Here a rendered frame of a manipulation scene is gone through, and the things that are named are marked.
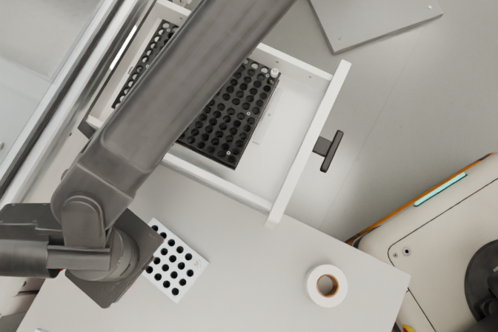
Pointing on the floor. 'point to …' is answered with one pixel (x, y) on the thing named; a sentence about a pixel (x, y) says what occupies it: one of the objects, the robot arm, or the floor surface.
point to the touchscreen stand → (370, 0)
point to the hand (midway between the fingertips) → (127, 259)
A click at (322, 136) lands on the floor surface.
